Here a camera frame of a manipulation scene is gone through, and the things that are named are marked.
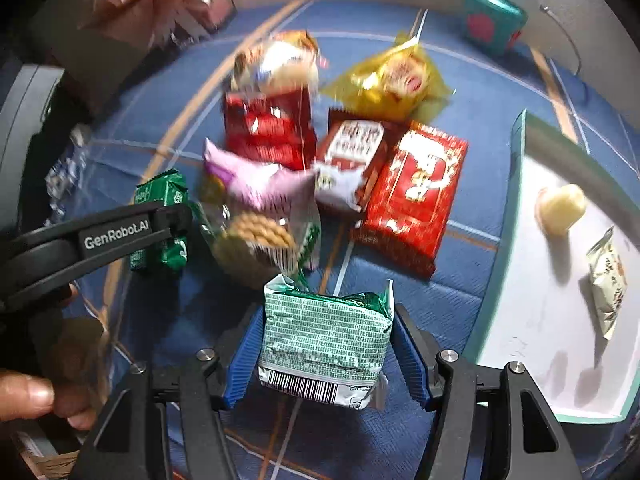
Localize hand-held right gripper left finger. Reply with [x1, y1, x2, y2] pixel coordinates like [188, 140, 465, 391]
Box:
[67, 305, 268, 480]

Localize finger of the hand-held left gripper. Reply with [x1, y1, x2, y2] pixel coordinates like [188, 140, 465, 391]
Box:
[150, 201, 194, 248]

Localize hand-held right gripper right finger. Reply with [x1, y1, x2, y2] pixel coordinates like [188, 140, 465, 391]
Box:
[391, 304, 585, 480]

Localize green snack packet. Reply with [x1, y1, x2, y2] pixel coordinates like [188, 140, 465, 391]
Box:
[129, 169, 191, 273]
[257, 275, 396, 413]

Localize red striped snack packet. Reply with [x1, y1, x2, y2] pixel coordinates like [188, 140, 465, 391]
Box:
[222, 87, 318, 171]

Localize white box with teal rim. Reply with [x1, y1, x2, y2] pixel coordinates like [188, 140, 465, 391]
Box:
[467, 109, 640, 426]

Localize brown milk biscuit packet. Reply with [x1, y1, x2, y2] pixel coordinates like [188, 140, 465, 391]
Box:
[312, 107, 401, 216]

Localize person's left hand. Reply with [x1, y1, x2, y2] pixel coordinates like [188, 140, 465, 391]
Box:
[0, 367, 103, 432]

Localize clear plastic wrappers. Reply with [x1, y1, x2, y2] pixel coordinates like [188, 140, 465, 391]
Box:
[45, 125, 93, 226]

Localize clear steamed bun packet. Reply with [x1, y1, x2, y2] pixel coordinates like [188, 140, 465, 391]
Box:
[232, 40, 323, 96]

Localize pale round bun packet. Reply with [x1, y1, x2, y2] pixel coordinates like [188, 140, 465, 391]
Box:
[536, 183, 587, 237]

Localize cream snack packet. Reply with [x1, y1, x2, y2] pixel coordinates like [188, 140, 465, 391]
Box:
[585, 226, 628, 342]

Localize pink gift box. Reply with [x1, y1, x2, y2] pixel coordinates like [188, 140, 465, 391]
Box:
[185, 0, 238, 36]

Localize orange bun packet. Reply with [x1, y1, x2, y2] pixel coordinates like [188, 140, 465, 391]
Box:
[270, 30, 321, 53]

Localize yellow cake packet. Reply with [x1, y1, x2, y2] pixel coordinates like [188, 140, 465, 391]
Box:
[320, 32, 456, 121]

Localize teal tin box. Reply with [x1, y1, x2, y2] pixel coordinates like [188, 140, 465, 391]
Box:
[460, 0, 527, 53]

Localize white cable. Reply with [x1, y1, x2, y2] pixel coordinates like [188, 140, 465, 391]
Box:
[540, 4, 583, 76]

